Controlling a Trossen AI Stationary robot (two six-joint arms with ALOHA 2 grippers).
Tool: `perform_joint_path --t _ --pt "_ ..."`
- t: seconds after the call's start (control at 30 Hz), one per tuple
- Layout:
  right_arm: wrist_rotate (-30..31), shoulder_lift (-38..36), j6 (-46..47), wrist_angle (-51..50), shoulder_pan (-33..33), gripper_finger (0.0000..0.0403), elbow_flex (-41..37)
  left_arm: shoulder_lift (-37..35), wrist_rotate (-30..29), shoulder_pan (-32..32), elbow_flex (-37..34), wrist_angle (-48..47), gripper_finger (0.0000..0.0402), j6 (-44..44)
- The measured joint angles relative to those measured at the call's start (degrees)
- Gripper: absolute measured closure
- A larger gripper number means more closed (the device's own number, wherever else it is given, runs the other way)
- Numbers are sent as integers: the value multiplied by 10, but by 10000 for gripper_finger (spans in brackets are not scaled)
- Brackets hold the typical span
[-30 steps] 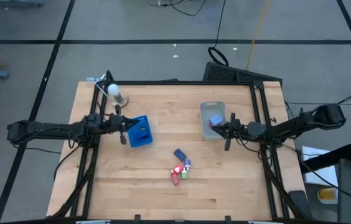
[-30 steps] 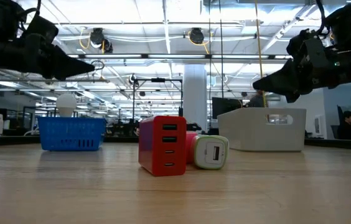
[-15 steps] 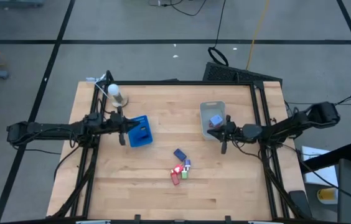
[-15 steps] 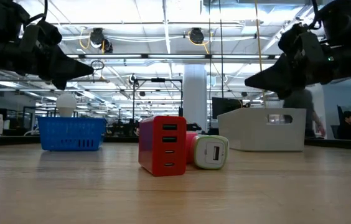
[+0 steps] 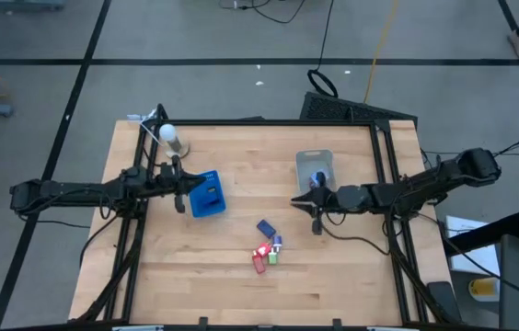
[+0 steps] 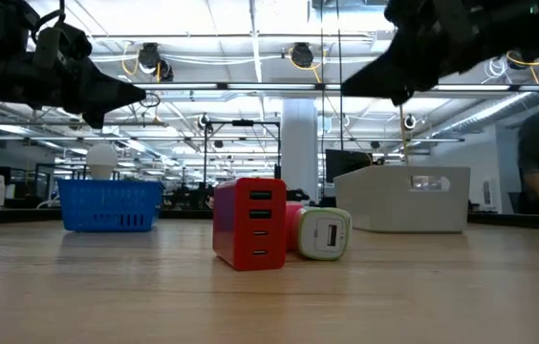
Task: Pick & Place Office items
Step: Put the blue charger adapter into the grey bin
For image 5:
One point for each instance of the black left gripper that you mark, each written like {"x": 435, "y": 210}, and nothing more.
{"x": 179, "y": 204}

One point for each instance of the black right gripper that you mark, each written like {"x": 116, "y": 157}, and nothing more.
{"x": 318, "y": 227}

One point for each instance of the light blue wall charger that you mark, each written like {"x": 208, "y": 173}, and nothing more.
{"x": 324, "y": 176}

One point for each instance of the white plastic storage bin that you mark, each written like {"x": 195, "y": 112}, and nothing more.
{"x": 305, "y": 161}

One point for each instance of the dark blue charger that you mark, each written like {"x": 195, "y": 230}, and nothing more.
{"x": 266, "y": 228}

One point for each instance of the pink charger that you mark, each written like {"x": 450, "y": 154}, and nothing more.
{"x": 263, "y": 249}

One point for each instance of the red multi-port USB charger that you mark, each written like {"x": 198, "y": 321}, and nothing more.
{"x": 258, "y": 265}

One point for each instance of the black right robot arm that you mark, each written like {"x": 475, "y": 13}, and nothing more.
{"x": 425, "y": 188}

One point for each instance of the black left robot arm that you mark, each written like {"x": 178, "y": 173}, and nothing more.
{"x": 71, "y": 188}

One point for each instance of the blue plastic slotted basket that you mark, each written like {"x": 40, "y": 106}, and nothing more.
{"x": 202, "y": 202}

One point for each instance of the white bulb table lamp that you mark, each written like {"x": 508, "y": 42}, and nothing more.
{"x": 169, "y": 133}

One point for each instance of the black mesh panel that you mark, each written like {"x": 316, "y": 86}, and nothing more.
{"x": 333, "y": 108}

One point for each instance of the black phone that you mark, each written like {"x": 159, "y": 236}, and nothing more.
{"x": 443, "y": 299}

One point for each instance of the black bar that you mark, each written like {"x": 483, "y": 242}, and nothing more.
{"x": 480, "y": 236}

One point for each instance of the white paper sheet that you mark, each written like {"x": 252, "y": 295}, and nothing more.
{"x": 476, "y": 262}

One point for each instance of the yellow white roll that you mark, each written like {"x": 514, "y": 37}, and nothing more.
{"x": 482, "y": 288}

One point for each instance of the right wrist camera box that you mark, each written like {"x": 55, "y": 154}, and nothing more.
{"x": 331, "y": 198}

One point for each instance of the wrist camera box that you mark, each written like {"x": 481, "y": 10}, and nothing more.
{"x": 165, "y": 171}
{"x": 331, "y": 198}

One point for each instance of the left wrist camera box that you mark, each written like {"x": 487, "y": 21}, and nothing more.
{"x": 165, "y": 171}

